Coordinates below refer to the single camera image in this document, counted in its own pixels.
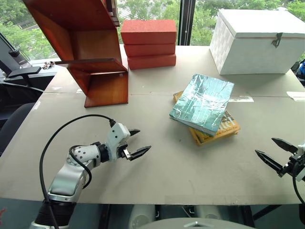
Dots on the white lidded storage box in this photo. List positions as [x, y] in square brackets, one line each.
[257, 43]

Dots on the black office chair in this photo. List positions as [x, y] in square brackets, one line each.
[13, 124]

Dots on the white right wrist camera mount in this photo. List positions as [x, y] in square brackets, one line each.
[300, 164]

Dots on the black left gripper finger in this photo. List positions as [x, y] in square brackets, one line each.
[140, 151]
[134, 131]

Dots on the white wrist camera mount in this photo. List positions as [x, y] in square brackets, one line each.
[116, 137]
[300, 164]

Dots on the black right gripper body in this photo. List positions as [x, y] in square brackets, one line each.
[291, 162]

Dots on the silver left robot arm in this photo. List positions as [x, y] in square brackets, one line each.
[69, 175]

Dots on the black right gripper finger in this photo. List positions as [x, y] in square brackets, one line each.
[284, 144]
[269, 160]

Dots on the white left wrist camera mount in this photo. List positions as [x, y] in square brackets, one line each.
[116, 137]

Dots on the black monitor stand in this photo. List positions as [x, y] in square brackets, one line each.
[19, 64]

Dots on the yellow paperback book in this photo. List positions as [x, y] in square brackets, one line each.
[221, 130]

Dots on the blue and black bag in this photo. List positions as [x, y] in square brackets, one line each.
[300, 71]

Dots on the teal foil-wrapped book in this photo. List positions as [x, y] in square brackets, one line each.
[202, 102]

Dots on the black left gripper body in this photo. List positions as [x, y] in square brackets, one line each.
[124, 150]

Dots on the brown wooden shelf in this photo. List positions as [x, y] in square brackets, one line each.
[90, 43]

